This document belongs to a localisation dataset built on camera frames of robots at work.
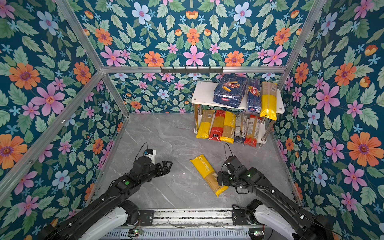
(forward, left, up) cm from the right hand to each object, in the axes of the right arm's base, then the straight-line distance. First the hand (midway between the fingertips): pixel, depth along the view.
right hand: (225, 177), depth 79 cm
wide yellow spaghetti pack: (+37, +12, +1) cm, 39 cm away
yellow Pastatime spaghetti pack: (+4, +8, -6) cm, 11 cm away
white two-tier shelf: (+39, +13, +25) cm, 49 cm away
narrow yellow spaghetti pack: (+35, -5, 0) cm, 35 cm away
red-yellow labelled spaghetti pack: (+37, -22, +1) cm, 43 cm away
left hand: (+5, +31, +3) cm, 31 cm away
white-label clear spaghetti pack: (+33, -12, +2) cm, 36 cm away
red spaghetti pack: (+36, +3, +1) cm, 36 cm away
